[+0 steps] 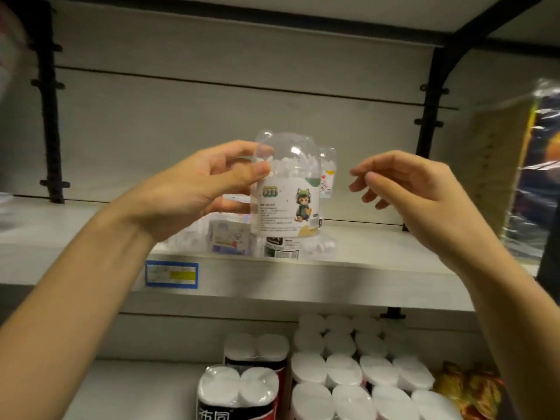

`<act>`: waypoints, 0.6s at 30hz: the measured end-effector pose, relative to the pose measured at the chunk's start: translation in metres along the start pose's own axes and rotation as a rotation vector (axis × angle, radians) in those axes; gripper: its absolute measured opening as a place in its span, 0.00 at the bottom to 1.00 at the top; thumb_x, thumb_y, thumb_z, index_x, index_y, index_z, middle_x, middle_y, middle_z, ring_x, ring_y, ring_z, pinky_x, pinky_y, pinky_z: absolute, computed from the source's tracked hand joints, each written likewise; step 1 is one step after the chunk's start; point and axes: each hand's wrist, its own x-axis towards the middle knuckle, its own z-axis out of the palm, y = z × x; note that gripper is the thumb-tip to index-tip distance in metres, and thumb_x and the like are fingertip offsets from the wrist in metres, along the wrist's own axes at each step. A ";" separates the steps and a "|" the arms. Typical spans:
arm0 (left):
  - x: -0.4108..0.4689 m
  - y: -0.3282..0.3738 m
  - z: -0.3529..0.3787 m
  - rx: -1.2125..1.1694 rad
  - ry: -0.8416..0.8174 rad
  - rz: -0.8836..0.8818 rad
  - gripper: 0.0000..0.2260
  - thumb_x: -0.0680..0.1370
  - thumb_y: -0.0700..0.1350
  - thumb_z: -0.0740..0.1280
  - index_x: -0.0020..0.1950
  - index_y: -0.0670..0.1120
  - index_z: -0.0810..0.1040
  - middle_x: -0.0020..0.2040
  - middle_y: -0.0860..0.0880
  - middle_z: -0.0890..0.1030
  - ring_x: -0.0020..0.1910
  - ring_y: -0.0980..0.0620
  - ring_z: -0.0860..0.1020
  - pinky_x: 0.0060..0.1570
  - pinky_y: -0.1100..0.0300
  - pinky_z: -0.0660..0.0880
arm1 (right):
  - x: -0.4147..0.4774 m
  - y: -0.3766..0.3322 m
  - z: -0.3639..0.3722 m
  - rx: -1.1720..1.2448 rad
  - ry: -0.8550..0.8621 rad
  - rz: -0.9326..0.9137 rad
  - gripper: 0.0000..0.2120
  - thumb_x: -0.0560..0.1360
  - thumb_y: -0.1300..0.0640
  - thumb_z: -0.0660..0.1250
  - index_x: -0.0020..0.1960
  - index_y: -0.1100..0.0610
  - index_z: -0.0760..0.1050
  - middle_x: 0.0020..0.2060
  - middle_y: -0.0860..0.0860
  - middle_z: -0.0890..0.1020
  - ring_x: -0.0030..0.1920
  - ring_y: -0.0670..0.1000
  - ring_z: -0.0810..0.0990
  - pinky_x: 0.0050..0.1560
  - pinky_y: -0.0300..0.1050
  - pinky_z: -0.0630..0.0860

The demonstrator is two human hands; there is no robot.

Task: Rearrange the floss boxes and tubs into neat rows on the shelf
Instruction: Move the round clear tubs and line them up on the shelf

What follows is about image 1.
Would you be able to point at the person's left hand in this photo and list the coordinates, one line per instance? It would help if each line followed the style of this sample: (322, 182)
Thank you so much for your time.
(175, 196)

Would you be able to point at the person's right hand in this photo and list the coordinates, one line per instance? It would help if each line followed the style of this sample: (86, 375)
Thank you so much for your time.
(433, 205)

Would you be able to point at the person's right middle finger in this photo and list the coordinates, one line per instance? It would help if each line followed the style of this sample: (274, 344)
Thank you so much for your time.
(358, 182)

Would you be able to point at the person's right thumb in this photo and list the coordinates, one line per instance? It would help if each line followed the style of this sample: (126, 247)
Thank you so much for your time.
(389, 185)

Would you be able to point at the person's left thumb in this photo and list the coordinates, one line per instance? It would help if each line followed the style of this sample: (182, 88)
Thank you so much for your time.
(245, 174)

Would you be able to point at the person's right little finger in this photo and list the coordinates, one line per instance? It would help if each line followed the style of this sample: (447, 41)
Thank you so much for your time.
(382, 204)

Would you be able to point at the clear cotton swab jar cat label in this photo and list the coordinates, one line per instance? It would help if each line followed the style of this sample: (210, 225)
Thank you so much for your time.
(291, 201)

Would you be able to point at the person's right forearm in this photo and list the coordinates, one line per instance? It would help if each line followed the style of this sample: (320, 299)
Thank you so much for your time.
(516, 328)

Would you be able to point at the person's left forearm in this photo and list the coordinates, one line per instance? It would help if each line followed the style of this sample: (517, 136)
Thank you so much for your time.
(65, 319)

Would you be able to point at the clear cotton swab jar heart label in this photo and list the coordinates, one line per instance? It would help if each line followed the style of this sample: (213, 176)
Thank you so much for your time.
(328, 179)

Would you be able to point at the small white swab box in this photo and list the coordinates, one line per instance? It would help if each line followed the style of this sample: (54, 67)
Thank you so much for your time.
(232, 236)

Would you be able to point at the clear bag of cotton pads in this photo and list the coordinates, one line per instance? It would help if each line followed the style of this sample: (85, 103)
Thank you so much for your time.
(321, 247)

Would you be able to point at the grey metal shelf board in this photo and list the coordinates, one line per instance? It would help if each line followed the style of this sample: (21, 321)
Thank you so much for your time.
(350, 275)
(140, 389)
(306, 10)

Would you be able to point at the clear jar black label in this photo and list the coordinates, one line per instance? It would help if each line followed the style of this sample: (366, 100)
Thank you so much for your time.
(282, 248)

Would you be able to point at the blue price tag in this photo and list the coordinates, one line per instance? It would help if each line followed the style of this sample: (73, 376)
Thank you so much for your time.
(171, 274)

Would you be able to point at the clear wrapped flat package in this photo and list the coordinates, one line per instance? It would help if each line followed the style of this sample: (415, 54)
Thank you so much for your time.
(525, 170)

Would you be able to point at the group of white paper rolls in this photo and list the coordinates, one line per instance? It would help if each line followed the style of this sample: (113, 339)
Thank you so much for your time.
(358, 376)

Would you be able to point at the black red toilet paper pack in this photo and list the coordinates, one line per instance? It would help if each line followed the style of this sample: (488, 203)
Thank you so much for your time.
(258, 347)
(238, 391)

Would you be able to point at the yellow red snack packet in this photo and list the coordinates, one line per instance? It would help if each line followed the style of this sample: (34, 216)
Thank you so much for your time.
(470, 389)

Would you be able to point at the black shelf upright with bracket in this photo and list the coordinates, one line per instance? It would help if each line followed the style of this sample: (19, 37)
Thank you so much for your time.
(435, 100)

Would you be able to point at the small black shelf bracket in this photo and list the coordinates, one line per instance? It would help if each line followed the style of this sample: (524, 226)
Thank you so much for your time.
(393, 313)

